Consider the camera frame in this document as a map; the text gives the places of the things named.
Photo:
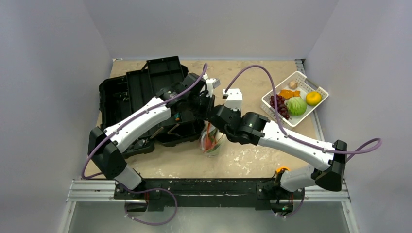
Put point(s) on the black plastic toolbox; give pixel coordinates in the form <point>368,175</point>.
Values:
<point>115,107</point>

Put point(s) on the green cabbage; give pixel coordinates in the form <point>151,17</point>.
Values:
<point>296,106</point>

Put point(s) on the white plastic basket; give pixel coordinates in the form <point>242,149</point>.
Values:
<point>305,86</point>

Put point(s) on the black toolbox tray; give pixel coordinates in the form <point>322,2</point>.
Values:
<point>144,83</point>

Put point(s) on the orange carrot pieces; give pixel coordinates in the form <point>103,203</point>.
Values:
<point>287,94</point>

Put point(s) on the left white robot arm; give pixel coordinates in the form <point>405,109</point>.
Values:
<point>105,146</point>

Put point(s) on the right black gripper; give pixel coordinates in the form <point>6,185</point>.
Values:
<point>217,117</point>

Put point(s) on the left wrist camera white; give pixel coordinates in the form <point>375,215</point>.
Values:
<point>211,85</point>

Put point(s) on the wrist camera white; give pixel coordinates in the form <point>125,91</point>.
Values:
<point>211,85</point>
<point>233,99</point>

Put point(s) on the dark red grapes bunch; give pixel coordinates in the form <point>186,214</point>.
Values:
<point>281,106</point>

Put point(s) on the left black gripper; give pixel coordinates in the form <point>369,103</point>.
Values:
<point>210,103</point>

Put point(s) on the pink peach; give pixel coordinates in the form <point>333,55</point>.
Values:
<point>209,143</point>

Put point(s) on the clear zip bag orange zipper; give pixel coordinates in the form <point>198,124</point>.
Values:
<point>209,129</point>

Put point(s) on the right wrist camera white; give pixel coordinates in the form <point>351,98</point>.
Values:
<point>233,99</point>

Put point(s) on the orange emergency button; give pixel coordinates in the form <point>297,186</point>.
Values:
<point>281,170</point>

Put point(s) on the yellow orange fruit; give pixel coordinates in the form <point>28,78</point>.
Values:
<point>313,98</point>

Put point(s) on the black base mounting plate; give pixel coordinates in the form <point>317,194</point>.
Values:
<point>257,193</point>

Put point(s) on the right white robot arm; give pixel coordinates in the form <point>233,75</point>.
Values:
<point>326,161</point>

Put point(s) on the green cucumber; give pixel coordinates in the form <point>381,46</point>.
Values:
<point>218,141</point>

